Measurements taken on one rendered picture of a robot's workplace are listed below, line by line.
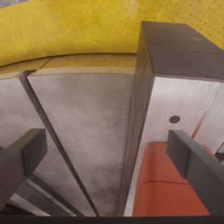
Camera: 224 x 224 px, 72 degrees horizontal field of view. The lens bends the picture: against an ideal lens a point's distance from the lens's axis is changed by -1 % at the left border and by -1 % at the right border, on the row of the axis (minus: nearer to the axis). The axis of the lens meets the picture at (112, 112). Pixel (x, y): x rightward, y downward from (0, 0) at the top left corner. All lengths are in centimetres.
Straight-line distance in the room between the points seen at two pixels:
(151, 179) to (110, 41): 77
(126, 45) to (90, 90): 35
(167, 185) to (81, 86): 54
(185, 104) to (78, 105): 57
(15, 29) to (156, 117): 96
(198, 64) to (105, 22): 69
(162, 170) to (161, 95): 10
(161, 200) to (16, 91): 75
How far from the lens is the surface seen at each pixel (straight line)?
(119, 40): 90
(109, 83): 64
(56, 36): 98
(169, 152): 16
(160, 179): 23
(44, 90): 76
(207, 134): 29
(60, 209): 181
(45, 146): 17
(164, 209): 21
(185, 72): 22
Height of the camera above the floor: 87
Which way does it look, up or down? 50 degrees down
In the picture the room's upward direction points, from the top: 170 degrees counter-clockwise
